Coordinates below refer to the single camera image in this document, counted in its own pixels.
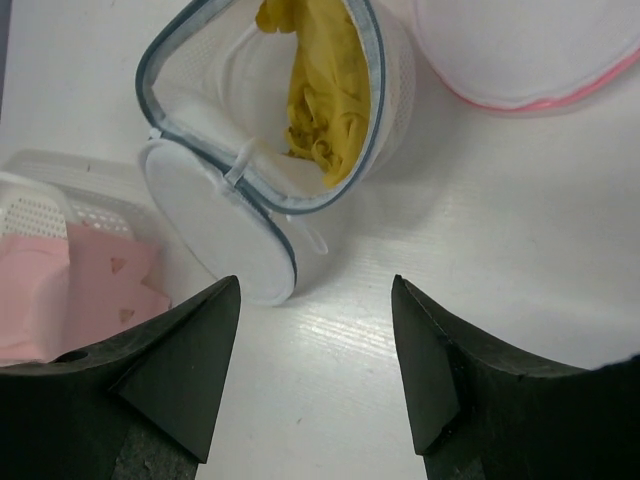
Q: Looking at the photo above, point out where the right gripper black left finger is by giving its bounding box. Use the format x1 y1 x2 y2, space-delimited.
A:
1 276 241 479

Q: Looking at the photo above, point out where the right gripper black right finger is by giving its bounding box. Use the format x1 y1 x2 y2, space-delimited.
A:
391 277 639 479

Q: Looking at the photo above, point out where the pink bra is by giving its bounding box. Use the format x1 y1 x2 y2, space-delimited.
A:
1 224 171 365

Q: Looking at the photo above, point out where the grey trimmed mesh laundry bag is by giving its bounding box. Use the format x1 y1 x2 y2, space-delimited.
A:
135 1 415 305

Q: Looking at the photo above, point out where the yellow bra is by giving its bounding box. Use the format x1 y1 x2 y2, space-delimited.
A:
255 1 371 188

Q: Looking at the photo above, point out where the pink trimmed mesh laundry bag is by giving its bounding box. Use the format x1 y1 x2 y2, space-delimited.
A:
413 0 639 112

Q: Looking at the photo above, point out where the white plastic basket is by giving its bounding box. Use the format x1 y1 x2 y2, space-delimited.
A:
1 150 161 243

